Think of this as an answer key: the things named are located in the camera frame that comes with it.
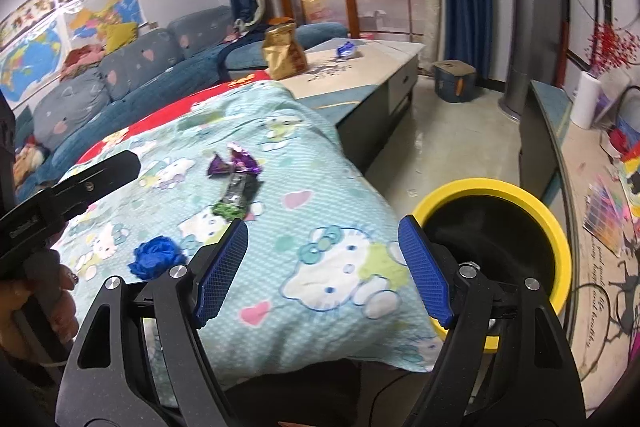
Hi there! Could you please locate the world map poster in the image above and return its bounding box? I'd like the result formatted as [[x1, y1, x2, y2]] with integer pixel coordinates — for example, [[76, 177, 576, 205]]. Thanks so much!
[[1, 20, 64, 106]]

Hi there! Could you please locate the golden paper bag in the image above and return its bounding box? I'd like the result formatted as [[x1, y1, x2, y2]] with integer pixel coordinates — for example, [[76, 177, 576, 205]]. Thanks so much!
[[262, 17, 308, 80]]

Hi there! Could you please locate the blue white wrapper on table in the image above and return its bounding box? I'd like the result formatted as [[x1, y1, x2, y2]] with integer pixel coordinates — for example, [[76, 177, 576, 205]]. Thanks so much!
[[335, 40, 359, 61]]

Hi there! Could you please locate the blue grey sofa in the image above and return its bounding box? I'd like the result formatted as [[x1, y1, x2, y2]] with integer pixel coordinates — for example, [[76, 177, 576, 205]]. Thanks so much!
[[12, 3, 352, 203]]

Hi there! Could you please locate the Hello Kitty light blue blanket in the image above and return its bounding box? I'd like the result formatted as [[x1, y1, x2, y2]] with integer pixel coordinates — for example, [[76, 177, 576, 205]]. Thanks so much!
[[58, 81, 442, 388]]

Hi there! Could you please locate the purple candy wrapper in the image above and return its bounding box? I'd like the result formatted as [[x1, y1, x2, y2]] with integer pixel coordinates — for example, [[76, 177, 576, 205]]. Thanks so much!
[[206, 143, 262, 178]]

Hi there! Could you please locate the yellow cushion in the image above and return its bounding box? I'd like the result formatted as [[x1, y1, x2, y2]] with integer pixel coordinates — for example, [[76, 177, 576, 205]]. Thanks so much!
[[104, 22, 139, 54]]

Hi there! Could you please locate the beige coffee table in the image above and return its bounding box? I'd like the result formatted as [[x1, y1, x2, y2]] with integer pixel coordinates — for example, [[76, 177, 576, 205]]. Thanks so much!
[[281, 38, 423, 172]]

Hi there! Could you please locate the blue storage stool box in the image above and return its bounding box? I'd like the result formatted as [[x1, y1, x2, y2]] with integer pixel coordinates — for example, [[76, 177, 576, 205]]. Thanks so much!
[[433, 60, 476, 103]]

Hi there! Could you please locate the green and silver snack wrapper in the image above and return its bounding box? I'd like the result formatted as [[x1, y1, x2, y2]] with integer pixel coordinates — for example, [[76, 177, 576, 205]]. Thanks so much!
[[210, 172, 260, 222]]

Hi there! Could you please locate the person's left hand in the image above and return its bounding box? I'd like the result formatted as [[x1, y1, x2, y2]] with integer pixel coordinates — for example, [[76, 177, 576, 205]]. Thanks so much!
[[1, 249, 79, 367]]

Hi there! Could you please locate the yellow rimmed black trash bin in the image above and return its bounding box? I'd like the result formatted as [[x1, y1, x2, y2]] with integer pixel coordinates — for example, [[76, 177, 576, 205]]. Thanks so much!
[[411, 178, 573, 339]]

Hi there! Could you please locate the red berry branch decoration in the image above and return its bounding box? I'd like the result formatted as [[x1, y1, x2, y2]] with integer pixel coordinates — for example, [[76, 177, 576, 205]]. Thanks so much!
[[587, 23, 639, 78]]

